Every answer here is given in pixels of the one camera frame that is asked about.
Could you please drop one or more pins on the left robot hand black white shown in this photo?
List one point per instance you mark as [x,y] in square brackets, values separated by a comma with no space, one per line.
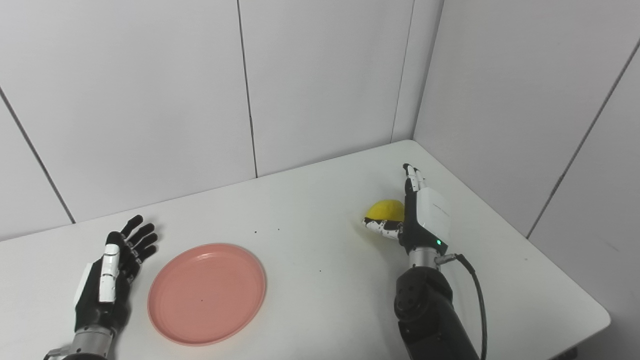
[112,285]

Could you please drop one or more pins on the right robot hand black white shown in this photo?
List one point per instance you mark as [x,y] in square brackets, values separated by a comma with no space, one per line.
[425,220]

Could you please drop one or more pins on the yellow lemon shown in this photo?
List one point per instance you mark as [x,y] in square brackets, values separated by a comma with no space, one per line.
[386,209]

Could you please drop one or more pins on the pink round plate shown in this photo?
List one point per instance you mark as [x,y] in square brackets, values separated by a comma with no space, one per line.
[207,294]

